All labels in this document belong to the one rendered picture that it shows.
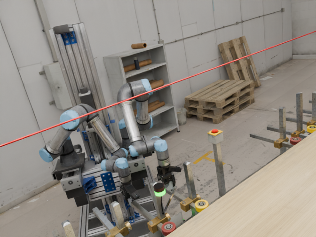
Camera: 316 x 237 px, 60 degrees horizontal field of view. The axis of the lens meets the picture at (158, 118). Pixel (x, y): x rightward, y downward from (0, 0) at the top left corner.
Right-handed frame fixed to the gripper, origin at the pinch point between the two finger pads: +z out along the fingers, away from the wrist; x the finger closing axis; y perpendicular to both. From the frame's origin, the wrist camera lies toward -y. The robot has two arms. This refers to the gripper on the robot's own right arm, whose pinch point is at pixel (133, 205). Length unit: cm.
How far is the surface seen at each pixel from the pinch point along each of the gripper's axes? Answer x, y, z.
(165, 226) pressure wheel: 1.2, -39.8, -10.1
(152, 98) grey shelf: -191, 258, 30
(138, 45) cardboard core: -167, 235, -68
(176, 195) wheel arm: -23.5, -18.1, -4.2
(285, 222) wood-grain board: -43, -83, -12
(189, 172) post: -28.1, -29.6, -25.4
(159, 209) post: -2.4, -30.0, -13.5
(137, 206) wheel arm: 0.8, -7.6, -4.3
